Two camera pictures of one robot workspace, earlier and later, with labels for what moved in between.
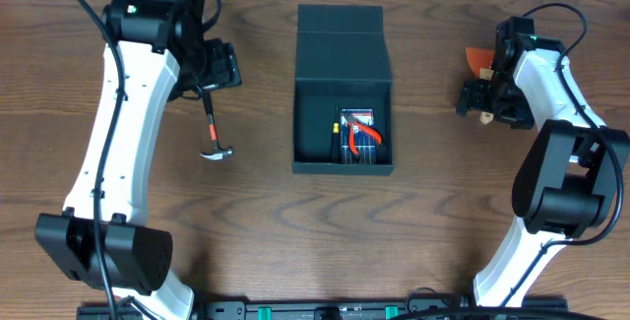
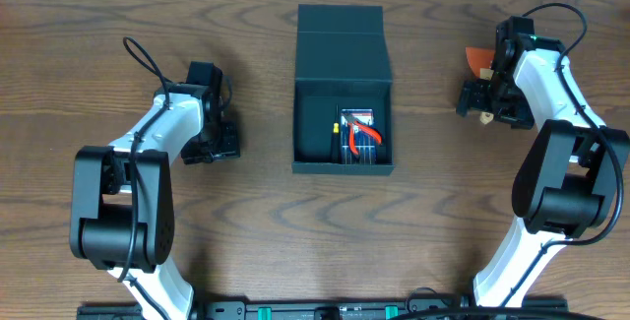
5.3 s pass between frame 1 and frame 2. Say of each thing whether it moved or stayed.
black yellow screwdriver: stayed
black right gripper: stayed
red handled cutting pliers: stayed
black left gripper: moved
